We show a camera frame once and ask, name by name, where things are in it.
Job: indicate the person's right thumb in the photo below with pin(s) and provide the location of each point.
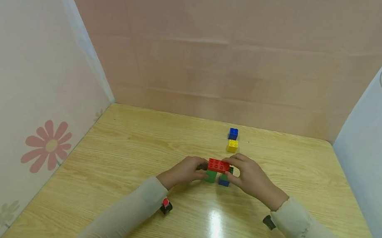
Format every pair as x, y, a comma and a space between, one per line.
232, 179

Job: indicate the person's right hand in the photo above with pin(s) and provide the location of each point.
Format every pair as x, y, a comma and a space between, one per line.
253, 179

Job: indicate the person's right index finger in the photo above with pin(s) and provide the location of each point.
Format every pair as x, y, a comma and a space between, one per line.
234, 158

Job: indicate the black wrist band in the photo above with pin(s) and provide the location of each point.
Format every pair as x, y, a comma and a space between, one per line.
166, 205
268, 221

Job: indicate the person's left hand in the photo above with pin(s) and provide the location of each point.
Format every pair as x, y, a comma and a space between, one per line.
182, 173

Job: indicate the blue building brick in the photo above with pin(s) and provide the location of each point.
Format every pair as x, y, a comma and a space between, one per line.
224, 180
233, 133

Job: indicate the light green building brick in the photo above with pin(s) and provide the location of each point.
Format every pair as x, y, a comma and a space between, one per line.
211, 176

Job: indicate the person's left forearm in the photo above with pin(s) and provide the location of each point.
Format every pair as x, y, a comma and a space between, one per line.
120, 221

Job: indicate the person's left fingers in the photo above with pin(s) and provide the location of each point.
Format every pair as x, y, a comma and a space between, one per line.
201, 163

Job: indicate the yellow building brick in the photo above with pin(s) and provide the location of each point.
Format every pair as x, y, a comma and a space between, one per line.
232, 145

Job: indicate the person's left thumb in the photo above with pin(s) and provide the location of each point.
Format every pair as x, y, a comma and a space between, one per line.
200, 175

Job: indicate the long red building brick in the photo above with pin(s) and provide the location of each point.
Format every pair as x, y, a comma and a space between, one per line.
218, 165

